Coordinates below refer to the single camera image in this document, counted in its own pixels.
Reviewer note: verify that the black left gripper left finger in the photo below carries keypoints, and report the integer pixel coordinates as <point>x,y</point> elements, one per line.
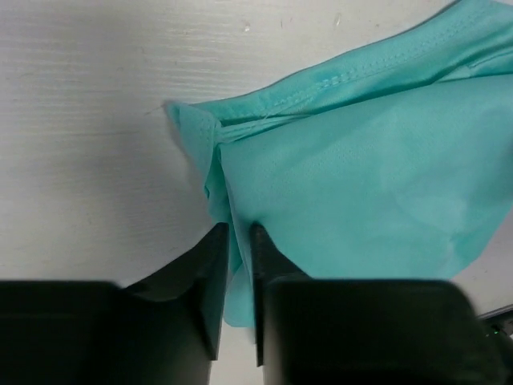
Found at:
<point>164,329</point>

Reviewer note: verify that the teal t shirt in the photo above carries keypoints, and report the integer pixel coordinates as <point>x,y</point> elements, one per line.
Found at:
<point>393,160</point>

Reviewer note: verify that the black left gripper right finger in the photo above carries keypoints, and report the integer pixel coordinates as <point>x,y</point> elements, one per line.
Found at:
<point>385,331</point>

